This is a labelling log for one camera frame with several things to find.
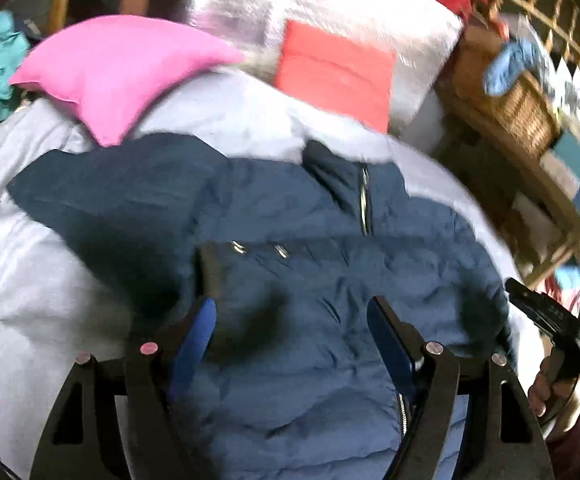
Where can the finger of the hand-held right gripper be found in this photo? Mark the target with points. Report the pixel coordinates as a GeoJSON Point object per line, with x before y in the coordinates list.
{"type": "Point", "coordinates": [540, 305]}

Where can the blue puffer jacket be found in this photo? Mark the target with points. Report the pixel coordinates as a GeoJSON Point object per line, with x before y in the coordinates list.
{"type": "Point", "coordinates": [295, 270]}

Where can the wicker basket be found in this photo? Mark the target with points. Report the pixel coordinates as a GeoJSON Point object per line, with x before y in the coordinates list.
{"type": "Point", "coordinates": [520, 105]}

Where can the person's right hand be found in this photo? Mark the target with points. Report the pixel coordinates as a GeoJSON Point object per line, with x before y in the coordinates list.
{"type": "Point", "coordinates": [545, 390]}

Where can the light blue cloth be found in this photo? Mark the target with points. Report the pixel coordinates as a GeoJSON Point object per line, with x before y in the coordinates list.
{"type": "Point", "coordinates": [510, 65]}

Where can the wooden lattice railing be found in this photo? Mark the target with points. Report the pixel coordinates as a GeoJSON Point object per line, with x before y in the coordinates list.
{"type": "Point", "coordinates": [545, 5]}

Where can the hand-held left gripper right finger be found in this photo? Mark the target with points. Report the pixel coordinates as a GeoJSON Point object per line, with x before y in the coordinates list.
{"type": "Point", "coordinates": [390, 345]}

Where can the grey bed sheet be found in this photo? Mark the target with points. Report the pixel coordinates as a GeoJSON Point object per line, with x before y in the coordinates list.
{"type": "Point", "coordinates": [19, 260]}

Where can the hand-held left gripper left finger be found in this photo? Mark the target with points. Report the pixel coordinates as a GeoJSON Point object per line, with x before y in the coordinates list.
{"type": "Point", "coordinates": [197, 340]}

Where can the wooden shelf rack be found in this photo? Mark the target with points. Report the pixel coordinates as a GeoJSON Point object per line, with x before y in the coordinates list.
{"type": "Point", "coordinates": [525, 165]}

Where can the pink pillow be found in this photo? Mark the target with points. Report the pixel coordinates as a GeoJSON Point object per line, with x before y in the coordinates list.
{"type": "Point", "coordinates": [119, 70]}

